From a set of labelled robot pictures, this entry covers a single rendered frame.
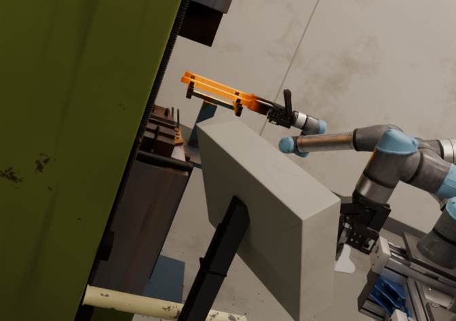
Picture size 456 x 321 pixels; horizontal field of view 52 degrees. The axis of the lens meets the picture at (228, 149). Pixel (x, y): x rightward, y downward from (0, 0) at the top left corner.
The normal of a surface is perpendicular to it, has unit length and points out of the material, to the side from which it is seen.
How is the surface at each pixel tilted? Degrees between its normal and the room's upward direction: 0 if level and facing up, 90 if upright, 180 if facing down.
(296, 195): 30
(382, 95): 90
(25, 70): 90
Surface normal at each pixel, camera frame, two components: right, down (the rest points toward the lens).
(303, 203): -0.07, -0.80
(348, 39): -0.21, 0.25
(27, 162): 0.15, 0.40
